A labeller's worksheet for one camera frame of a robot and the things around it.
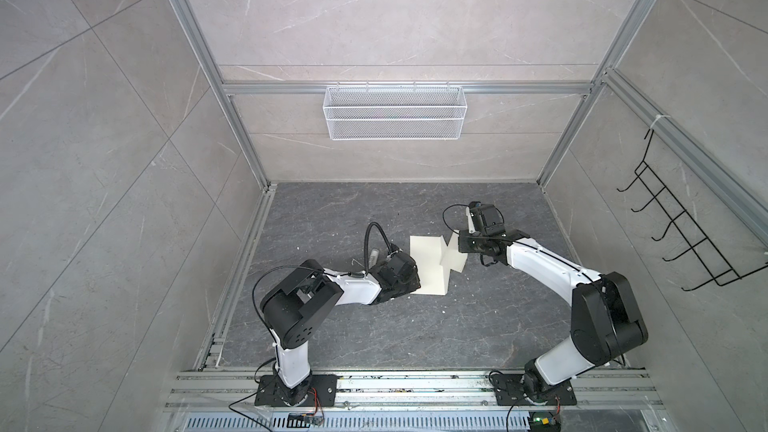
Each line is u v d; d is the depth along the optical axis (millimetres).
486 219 704
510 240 633
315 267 520
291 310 478
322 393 733
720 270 592
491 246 655
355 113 1009
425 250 993
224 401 732
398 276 732
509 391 728
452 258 917
